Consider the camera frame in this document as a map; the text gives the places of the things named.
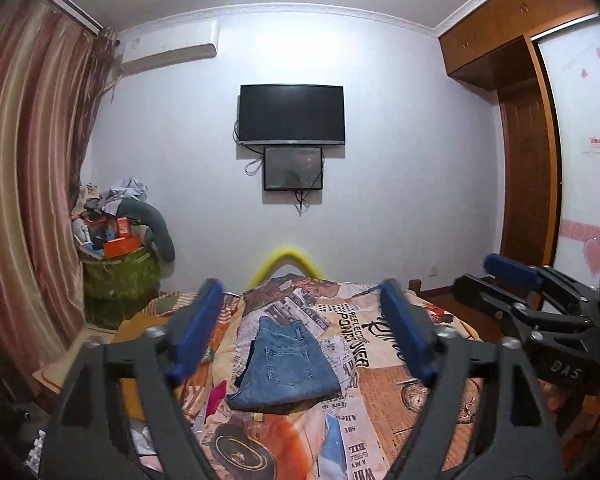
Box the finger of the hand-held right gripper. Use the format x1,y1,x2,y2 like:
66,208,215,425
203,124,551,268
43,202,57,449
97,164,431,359
452,273,597,345
483,253,600,312

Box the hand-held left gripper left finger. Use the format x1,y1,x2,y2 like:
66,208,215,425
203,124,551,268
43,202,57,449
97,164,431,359
37,278,226,480

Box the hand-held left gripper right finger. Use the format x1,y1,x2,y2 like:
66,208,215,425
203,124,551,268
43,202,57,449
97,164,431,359
380,278,566,480

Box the blue jeans pants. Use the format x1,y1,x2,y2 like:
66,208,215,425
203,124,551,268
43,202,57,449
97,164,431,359
226,315,342,415

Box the printed blanket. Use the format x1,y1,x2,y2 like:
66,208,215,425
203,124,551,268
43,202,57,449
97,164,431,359
115,275,486,480

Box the flat cardboard box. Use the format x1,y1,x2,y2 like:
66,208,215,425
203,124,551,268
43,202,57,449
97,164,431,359
112,310,178,343

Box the orange box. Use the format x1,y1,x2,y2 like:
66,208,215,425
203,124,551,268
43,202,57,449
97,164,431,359
102,237,143,259

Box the white sliding door with hearts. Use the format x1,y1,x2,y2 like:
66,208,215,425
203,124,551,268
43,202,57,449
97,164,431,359
537,20,600,286

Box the wooden wardrobe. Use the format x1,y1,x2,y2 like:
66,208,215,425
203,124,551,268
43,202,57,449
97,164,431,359
437,0,600,306

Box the yellow foam arch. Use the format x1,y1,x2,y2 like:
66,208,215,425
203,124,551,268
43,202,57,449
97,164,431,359
247,245,326,291

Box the white cloth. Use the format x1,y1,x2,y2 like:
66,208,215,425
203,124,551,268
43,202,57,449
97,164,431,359
129,422,156,461

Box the pile of crumpled clothes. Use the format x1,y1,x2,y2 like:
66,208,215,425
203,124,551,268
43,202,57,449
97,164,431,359
71,176,150,221

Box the striped pink curtain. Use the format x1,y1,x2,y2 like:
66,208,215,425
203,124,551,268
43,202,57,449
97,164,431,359
0,0,116,391

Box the white air conditioner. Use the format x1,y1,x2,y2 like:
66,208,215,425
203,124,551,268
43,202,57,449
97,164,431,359
120,20,220,73

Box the small black wall screen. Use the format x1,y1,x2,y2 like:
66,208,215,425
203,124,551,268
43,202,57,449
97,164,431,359
263,146,325,192

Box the black wall television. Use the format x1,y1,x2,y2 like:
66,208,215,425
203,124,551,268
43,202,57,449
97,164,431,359
236,84,346,147

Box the white curtain rail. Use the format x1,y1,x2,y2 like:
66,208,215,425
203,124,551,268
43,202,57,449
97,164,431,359
22,0,118,43

